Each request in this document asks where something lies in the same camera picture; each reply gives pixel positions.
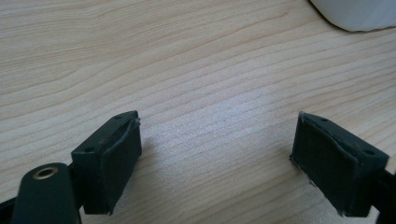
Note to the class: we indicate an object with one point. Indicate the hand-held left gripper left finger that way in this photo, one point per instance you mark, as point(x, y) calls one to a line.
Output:
point(107, 165)

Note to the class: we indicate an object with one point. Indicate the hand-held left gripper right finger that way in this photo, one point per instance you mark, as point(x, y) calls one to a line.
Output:
point(336, 165)

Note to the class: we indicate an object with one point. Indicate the grey plastic storage container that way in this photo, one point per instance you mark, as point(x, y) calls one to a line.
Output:
point(358, 14)

